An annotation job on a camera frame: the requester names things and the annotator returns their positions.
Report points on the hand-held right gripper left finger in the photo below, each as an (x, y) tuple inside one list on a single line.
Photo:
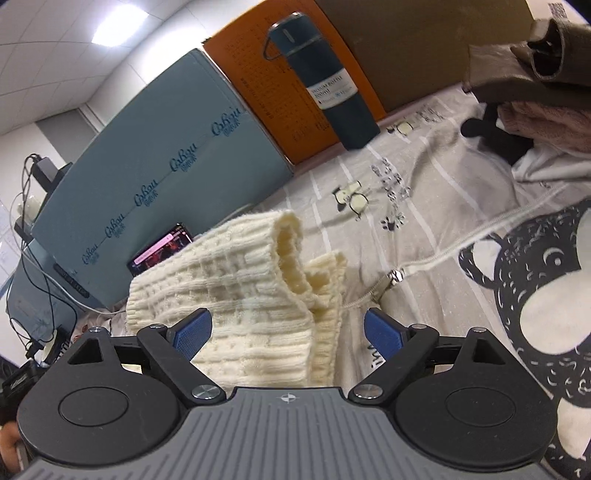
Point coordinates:
[(194, 334)]

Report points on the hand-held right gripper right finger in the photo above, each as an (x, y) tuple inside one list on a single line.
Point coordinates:
[(384, 332)]

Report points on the cream knit sweater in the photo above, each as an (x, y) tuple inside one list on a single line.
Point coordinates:
[(240, 295)]

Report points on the black smartphone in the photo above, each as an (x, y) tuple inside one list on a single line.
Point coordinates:
[(161, 249)]

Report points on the cartoon printed bed sheet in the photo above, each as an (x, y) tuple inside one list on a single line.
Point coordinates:
[(438, 184)]

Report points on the black device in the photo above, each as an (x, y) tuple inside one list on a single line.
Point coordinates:
[(18, 381)]

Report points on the grey-blue flat box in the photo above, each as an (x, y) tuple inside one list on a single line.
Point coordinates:
[(161, 138)]

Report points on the black charger box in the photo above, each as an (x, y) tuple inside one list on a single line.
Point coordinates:
[(48, 170)]

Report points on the black garment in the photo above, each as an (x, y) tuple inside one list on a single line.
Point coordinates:
[(501, 136)]

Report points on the white folded garment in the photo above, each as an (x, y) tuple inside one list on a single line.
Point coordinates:
[(558, 166)]

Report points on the orange cardboard box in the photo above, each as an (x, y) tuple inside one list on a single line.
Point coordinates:
[(268, 101)]

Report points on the dark blue vacuum bottle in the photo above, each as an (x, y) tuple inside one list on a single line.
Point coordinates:
[(332, 87)]

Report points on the pink knit sweater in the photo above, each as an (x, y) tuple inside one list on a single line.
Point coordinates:
[(549, 124)]

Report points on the large brown cardboard box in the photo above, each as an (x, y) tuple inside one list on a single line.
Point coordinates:
[(406, 50)]

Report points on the brown leather jacket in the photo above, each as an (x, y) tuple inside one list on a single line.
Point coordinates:
[(508, 74)]

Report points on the square ceiling light panel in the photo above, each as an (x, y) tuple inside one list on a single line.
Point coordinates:
[(124, 21)]

